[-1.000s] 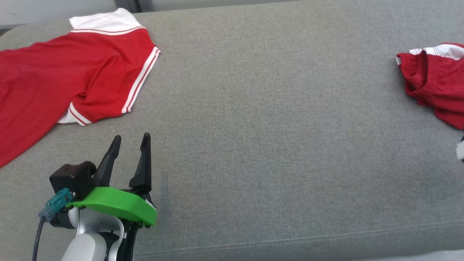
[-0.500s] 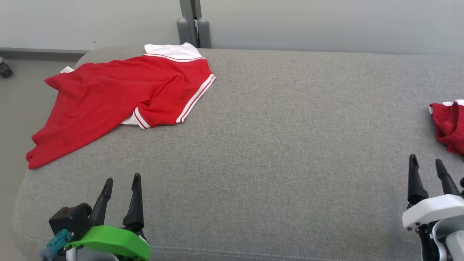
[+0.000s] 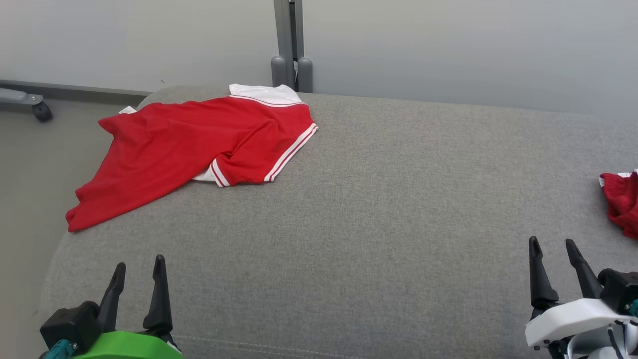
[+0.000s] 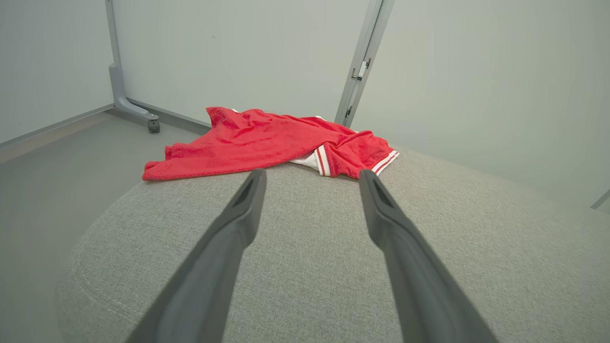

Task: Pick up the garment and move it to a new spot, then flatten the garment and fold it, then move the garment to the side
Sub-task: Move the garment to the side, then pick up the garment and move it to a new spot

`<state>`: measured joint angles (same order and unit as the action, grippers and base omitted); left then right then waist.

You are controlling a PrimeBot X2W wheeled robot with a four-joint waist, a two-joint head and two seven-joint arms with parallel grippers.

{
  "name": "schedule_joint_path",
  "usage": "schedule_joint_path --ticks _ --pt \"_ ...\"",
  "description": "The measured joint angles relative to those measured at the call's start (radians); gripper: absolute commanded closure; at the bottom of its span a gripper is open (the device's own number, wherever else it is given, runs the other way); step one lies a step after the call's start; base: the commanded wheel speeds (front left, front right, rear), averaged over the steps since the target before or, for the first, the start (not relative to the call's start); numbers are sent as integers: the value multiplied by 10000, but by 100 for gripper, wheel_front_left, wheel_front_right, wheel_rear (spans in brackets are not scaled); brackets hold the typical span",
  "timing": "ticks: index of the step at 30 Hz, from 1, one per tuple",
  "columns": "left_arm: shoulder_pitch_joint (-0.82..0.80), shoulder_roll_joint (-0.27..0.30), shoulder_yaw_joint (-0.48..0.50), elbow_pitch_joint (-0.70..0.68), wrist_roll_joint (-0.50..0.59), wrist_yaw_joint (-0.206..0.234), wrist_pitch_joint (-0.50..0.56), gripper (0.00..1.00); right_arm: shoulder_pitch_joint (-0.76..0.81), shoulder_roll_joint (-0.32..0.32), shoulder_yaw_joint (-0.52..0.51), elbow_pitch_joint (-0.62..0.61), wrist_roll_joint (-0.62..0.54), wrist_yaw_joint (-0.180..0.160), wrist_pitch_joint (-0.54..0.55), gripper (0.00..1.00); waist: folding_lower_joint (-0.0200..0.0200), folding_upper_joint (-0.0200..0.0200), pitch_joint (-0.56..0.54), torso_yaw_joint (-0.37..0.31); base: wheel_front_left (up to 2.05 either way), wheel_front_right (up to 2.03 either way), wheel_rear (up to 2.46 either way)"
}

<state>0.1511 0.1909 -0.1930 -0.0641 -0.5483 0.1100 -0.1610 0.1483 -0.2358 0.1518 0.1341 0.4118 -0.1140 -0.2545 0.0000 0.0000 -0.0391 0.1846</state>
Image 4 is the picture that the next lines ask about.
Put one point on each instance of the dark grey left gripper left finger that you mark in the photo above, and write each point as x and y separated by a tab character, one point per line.
209	276

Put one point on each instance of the red white basketball jersey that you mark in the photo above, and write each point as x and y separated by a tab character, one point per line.
248	143

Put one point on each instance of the grey partition leg with caster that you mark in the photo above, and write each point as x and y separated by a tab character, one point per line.
119	90

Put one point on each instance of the grey partition post with feet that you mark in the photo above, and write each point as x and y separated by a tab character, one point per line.
364	47

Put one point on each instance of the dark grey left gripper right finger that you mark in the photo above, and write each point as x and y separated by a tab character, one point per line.
419	286

